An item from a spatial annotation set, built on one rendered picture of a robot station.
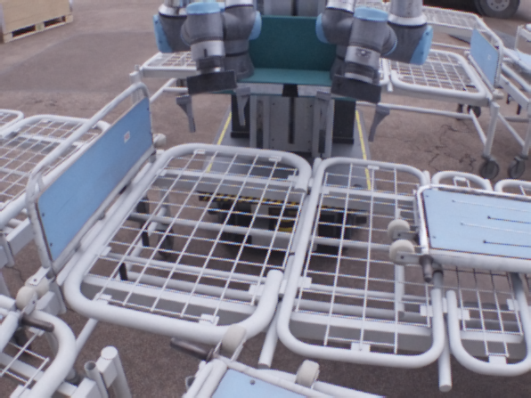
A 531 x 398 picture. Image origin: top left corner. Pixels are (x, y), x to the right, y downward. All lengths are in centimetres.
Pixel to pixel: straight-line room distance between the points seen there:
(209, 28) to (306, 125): 91
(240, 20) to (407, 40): 57
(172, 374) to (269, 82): 106
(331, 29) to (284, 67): 52
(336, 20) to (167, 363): 121
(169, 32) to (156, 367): 112
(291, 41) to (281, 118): 38
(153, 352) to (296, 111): 111
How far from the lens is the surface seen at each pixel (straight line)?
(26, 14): 707
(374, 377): 168
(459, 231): 136
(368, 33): 133
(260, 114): 209
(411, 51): 172
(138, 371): 170
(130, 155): 166
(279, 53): 195
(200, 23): 136
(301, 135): 216
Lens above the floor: 131
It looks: 33 degrees down
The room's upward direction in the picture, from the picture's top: straight up
